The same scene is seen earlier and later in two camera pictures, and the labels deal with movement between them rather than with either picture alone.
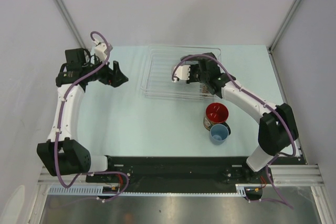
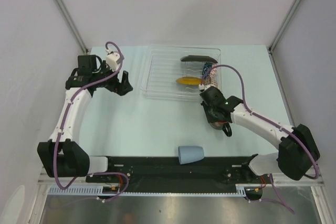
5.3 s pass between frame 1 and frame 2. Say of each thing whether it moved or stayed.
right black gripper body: moved
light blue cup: moved
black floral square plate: stayed
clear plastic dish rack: stayed
